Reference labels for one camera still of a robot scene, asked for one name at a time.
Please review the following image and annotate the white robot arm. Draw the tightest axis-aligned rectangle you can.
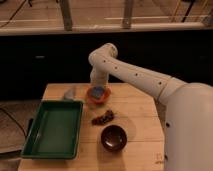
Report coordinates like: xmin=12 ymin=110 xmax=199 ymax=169
xmin=88 ymin=43 xmax=213 ymax=171

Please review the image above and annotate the orange bowl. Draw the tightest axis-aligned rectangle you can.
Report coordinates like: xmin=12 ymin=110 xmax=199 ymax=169
xmin=87 ymin=86 xmax=111 ymax=104

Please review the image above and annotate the green plastic tray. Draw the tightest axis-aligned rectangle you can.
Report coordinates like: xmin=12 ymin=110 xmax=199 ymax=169
xmin=21 ymin=100 xmax=83 ymax=159

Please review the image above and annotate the blue sponge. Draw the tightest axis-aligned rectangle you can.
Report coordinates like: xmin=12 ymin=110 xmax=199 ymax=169
xmin=92 ymin=87 xmax=104 ymax=98

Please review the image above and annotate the white table leg left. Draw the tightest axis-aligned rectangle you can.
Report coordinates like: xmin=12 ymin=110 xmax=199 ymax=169
xmin=59 ymin=0 xmax=73 ymax=31

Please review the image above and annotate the white table leg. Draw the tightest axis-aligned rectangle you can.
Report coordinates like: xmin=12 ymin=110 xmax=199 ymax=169
xmin=59 ymin=0 xmax=73 ymax=31
xmin=122 ymin=0 xmax=134 ymax=29

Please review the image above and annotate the small grey cloth object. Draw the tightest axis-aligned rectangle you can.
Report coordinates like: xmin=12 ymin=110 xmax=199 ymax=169
xmin=63 ymin=87 xmax=76 ymax=100

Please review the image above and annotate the brown grape bunch toy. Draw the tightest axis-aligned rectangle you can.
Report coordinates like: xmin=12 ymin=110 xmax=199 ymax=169
xmin=91 ymin=110 xmax=115 ymax=125

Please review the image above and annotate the white table leg right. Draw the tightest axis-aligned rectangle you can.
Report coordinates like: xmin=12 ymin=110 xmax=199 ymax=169
xmin=122 ymin=0 xmax=134 ymax=29

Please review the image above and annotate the dark purple bowl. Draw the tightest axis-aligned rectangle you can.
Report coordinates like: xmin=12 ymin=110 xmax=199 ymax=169
xmin=101 ymin=125 xmax=127 ymax=152

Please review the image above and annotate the black floor cable left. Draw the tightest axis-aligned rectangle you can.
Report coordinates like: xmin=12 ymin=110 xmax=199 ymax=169
xmin=0 ymin=106 xmax=28 ymax=138

